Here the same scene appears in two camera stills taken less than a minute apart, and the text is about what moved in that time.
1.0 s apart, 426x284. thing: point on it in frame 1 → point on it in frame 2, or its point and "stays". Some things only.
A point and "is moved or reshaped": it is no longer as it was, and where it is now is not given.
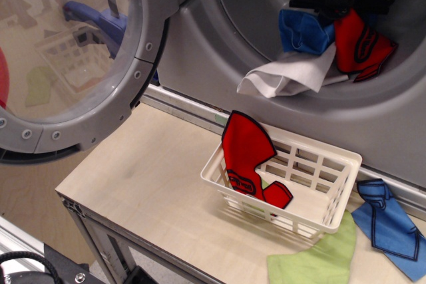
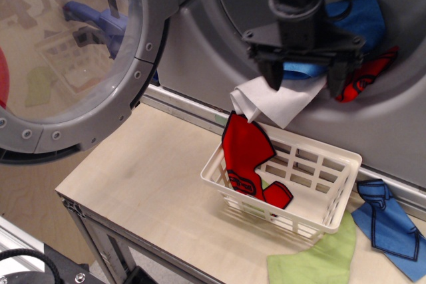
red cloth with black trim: x=246 y=145 stays
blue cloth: x=303 y=32 is moved or reshaped
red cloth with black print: x=360 y=50 → x=369 y=66
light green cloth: x=329 y=261 stays
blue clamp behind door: x=113 y=28 stays
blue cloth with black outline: x=385 y=223 stays
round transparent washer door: x=78 y=44 stays
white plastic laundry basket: x=318 y=178 stays
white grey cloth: x=292 y=72 is moved or reshaped
